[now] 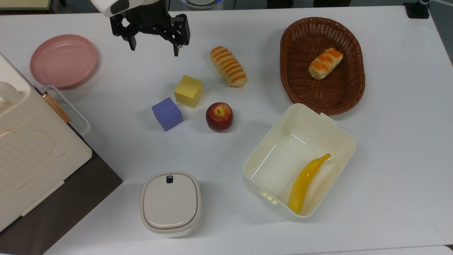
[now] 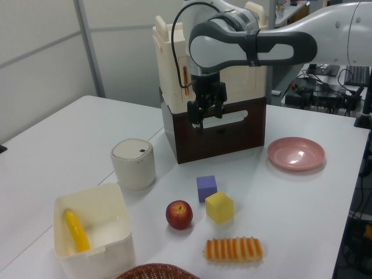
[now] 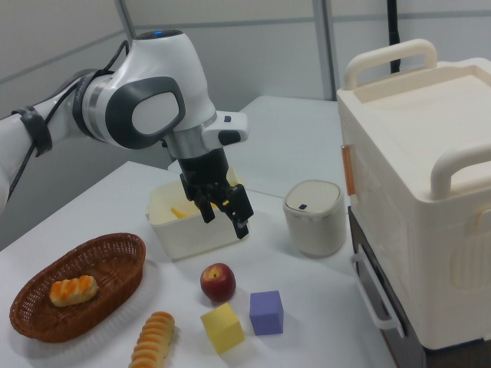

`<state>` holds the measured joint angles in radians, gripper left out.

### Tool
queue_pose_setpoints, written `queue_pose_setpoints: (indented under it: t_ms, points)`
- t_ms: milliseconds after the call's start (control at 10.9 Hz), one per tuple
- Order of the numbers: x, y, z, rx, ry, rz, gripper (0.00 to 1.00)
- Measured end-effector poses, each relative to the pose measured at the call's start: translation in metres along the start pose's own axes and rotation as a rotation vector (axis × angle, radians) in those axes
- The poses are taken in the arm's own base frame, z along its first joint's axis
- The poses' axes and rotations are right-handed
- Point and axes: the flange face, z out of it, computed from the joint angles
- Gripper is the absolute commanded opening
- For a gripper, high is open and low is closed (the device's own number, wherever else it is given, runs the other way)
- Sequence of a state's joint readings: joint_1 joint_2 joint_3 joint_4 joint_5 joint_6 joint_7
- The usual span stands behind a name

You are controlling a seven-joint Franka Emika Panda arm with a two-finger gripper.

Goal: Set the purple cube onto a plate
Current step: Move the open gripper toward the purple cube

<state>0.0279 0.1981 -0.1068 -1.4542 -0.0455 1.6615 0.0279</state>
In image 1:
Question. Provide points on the black camera stand base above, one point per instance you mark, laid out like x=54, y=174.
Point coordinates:
x=417, y=10

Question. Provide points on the red apple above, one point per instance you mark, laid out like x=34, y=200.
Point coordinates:
x=219, y=117

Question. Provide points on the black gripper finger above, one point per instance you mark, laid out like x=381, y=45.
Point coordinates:
x=181, y=33
x=120, y=30

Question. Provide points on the cream lidded canister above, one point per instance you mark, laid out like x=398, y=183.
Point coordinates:
x=170, y=202

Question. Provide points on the pink plate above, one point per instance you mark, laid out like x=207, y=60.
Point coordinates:
x=63, y=61

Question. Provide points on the yellow cube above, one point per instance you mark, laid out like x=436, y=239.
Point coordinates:
x=188, y=91

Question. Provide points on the ridged orange striped bread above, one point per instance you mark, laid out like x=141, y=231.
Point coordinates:
x=228, y=66

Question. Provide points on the small glazed bread roll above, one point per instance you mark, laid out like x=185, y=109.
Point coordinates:
x=325, y=63

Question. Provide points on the cream plastic open box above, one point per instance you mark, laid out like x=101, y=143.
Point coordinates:
x=283, y=156

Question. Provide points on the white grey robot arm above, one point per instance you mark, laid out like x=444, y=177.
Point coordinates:
x=106, y=7

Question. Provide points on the purple cube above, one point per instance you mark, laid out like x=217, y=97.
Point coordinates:
x=167, y=114

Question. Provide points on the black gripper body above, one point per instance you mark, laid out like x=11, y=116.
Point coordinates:
x=148, y=21

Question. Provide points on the brown wicker basket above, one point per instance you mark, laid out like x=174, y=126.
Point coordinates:
x=300, y=81

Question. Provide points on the yellow banana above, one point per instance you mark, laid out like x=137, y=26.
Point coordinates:
x=305, y=182

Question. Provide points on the cream toy cabinet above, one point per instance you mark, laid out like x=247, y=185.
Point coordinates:
x=32, y=148

